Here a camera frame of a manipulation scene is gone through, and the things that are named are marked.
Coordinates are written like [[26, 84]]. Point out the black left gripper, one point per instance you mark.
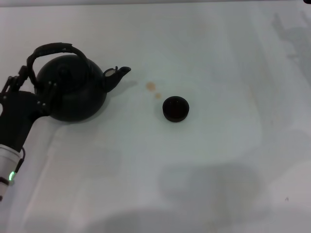
[[17, 116]]

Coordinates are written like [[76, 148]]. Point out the small dark teacup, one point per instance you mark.
[[175, 109]]

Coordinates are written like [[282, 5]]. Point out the large brown tea stain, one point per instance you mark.
[[150, 86]]

